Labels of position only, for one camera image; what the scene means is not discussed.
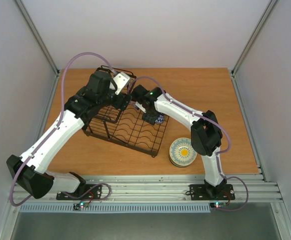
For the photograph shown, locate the black wire dish rack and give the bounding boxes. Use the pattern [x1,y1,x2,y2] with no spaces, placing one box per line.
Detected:
[81,65,170,158]

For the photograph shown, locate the yellow rimmed sun bowl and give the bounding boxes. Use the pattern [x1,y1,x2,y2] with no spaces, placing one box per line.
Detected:
[168,137,198,161]

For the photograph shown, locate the blue white patterned bowl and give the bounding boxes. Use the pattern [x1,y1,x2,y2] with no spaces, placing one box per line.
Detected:
[155,114,165,125]

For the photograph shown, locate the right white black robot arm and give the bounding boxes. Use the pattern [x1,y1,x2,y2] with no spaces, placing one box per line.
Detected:
[131,85,227,200]

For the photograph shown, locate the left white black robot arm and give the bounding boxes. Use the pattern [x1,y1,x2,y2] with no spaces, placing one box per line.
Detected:
[6,70,131,199]

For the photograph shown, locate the left small circuit board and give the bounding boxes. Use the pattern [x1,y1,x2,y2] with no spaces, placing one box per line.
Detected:
[72,202,90,211]

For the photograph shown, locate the small circuit board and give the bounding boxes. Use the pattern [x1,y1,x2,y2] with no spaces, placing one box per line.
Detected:
[72,202,90,211]
[210,202,228,209]

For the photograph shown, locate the right small circuit board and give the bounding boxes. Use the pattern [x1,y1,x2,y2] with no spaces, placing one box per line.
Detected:
[210,202,228,209]

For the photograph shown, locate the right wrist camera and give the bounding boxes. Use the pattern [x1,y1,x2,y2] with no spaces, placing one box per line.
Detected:
[134,101,147,113]

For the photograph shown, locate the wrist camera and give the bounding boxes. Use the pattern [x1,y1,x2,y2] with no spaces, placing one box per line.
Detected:
[113,72,131,95]
[134,101,147,113]

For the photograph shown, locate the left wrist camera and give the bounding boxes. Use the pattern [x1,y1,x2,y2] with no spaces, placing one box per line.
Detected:
[113,72,131,95]

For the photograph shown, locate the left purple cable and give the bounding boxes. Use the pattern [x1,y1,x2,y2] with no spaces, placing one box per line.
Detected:
[9,52,116,207]

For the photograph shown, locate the purple cable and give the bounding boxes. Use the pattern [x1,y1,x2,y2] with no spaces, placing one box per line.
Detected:
[9,52,116,207]
[127,76,249,212]

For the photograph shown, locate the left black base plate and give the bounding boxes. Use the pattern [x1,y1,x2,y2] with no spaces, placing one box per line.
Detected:
[56,184,102,201]

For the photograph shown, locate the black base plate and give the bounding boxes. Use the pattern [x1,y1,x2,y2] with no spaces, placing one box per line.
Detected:
[56,184,102,201]
[187,184,236,201]

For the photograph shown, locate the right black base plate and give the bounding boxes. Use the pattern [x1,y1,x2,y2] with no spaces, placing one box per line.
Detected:
[187,184,236,201]

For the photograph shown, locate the grey slotted cable duct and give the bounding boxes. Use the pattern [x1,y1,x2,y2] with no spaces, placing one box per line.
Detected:
[19,202,211,214]

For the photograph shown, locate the aluminium frame rails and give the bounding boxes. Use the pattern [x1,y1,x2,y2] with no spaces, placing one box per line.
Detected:
[7,67,291,240]

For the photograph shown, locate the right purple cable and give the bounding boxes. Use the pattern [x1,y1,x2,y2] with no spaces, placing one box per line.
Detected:
[127,76,249,212]

